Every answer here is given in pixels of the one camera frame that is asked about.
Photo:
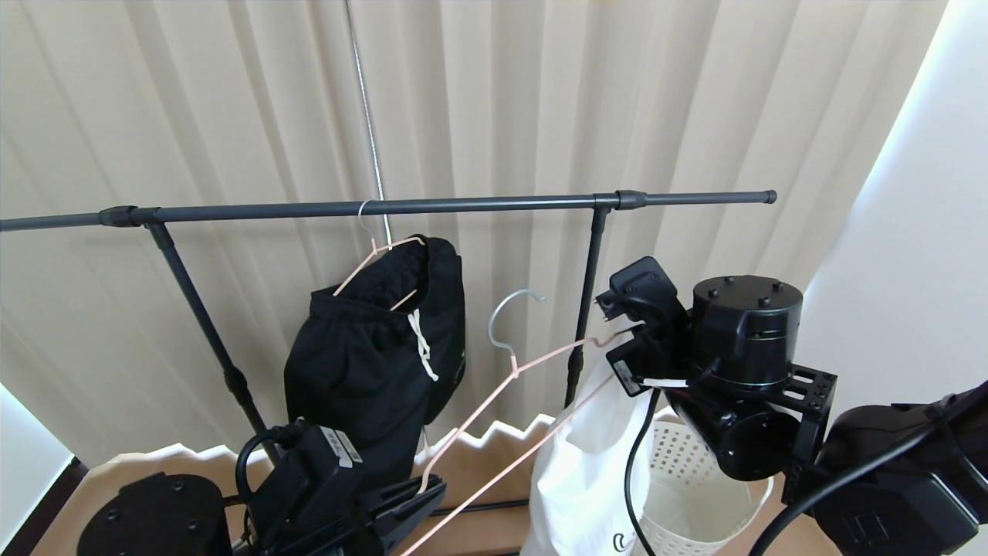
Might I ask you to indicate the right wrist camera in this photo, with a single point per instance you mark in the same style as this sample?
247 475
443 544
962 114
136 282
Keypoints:
641 289

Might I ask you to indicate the black clothes rack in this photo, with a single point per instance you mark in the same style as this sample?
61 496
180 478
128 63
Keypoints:
309 208

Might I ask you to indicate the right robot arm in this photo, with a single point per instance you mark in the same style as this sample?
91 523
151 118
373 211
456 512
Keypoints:
745 332

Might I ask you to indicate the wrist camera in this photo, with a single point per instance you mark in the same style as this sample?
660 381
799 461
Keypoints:
309 471
641 289

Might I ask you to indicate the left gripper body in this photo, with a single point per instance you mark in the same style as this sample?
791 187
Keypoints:
340 537

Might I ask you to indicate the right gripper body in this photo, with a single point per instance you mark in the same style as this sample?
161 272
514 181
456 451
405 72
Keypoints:
733 432

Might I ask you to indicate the white laundry basket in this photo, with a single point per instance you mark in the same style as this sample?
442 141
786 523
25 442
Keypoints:
695 494

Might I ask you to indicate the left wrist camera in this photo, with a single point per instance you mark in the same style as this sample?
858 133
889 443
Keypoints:
309 471

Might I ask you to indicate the black shorts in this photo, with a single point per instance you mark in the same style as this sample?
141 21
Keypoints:
355 371

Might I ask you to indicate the pink clothes hanger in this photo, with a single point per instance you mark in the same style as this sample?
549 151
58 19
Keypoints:
369 259
494 405

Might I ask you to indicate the white garment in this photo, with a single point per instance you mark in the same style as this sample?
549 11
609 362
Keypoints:
579 479

